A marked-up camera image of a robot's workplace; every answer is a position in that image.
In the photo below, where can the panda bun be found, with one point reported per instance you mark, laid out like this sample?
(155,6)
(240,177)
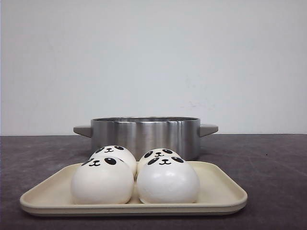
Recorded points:
(102,180)
(154,153)
(118,152)
(167,180)

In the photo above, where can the stainless steel steamer pot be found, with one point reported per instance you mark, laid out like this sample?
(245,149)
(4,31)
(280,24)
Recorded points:
(142,134)

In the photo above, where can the cream rectangular plastic tray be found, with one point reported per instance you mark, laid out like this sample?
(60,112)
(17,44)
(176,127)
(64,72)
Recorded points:
(219,195)

